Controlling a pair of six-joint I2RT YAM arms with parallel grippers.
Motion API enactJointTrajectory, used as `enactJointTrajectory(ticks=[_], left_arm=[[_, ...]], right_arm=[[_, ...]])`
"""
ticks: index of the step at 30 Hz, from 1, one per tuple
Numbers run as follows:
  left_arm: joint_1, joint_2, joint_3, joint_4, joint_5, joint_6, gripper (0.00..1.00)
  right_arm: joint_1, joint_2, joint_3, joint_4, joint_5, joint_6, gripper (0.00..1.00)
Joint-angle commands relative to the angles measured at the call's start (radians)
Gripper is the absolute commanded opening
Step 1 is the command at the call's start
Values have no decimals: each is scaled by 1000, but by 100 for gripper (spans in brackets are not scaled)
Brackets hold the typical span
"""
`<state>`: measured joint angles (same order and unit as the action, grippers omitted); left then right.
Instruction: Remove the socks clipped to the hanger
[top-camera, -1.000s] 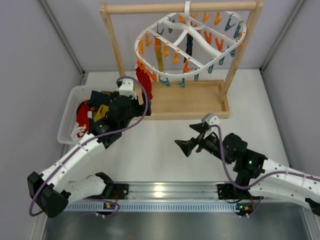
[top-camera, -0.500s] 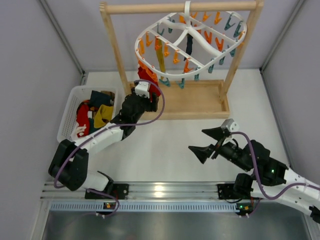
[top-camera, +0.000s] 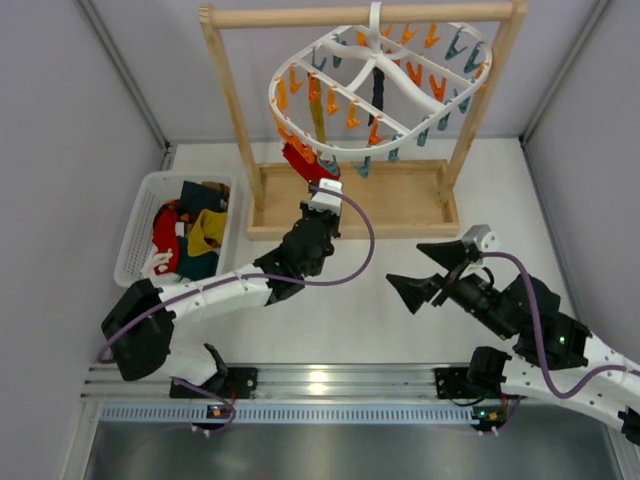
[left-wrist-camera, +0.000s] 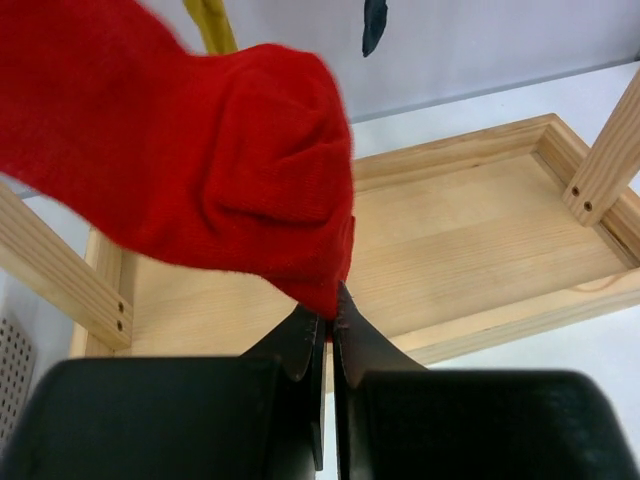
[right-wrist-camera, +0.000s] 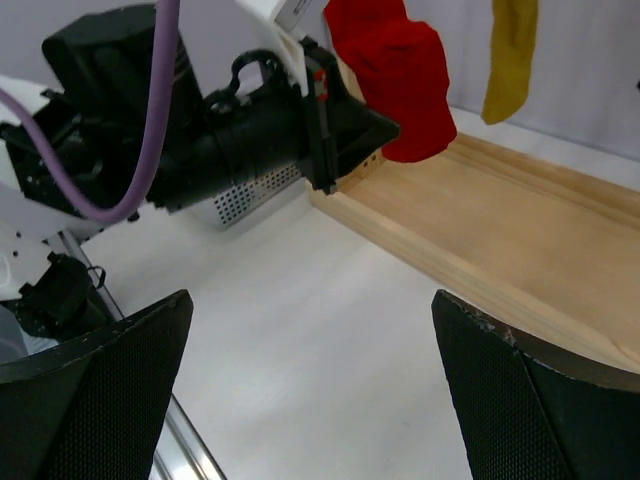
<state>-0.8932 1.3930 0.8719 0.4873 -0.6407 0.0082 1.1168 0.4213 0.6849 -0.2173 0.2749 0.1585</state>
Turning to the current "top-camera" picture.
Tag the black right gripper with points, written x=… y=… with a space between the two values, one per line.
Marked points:
x=451 y=279

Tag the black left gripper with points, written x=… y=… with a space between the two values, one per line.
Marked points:
x=320 y=216

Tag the red sock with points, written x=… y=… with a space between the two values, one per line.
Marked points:
x=311 y=172

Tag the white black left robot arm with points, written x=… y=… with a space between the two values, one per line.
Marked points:
x=147 y=328

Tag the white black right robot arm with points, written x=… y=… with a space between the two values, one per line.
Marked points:
x=554 y=358

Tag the wooden hanger rack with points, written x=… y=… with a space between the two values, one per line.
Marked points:
x=411 y=196

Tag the pile of socks in basket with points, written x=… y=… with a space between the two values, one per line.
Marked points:
x=168 y=261

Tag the white round clip hanger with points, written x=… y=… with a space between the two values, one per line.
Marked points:
x=369 y=89

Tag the olive yellow sock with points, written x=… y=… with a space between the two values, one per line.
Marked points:
x=318 y=118

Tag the dark navy sock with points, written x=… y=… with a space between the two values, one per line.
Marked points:
x=378 y=89

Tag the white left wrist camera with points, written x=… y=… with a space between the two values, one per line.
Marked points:
x=326 y=196

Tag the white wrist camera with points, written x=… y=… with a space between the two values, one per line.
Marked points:
x=482 y=237
x=326 y=196

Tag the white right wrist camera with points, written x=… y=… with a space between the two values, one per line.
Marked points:
x=482 y=237

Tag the aluminium mounting rail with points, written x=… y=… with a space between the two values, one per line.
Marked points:
x=359 y=381

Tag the white slotted cable duct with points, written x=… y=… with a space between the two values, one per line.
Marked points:
x=252 y=413

